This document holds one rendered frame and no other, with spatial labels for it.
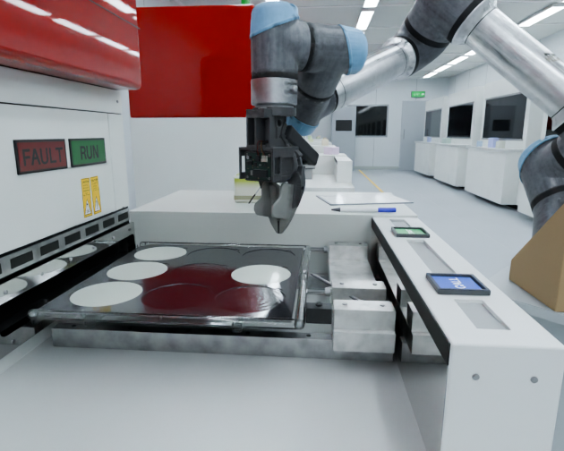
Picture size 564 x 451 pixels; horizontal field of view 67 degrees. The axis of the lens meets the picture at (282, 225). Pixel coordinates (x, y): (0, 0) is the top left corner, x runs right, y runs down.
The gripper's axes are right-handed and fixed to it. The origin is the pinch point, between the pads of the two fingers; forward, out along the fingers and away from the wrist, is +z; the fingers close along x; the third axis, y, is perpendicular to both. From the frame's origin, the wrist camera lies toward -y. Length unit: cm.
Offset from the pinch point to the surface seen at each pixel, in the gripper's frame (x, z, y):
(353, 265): 7.8, 9.3, -13.0
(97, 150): -32.2, -12.8, 14.6
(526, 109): -41, -49, -655
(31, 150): -22.8, -13.5, 30.3
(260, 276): 0.6, 7.3, 7.1
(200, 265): -12.0, 7.4, 8.7
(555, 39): -29, -167, -812
